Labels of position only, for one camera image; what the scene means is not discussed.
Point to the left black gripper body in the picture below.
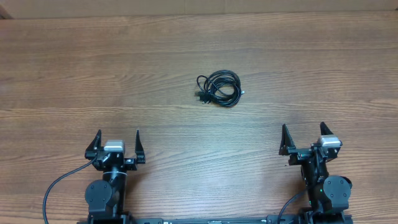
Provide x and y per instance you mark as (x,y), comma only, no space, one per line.
(129,165)

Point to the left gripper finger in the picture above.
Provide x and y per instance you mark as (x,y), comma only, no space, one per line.
(91,150)
(139,150)

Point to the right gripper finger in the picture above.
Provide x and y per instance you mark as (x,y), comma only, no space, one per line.
(325,129)
(287,144)

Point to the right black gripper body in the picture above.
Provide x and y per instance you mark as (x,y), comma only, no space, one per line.
(301,154)

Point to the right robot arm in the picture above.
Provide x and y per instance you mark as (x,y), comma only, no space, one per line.
(328,195)

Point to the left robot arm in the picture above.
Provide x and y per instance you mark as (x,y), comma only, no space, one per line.
(106,197)

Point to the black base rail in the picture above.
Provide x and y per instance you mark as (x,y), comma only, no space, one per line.
(270,219)

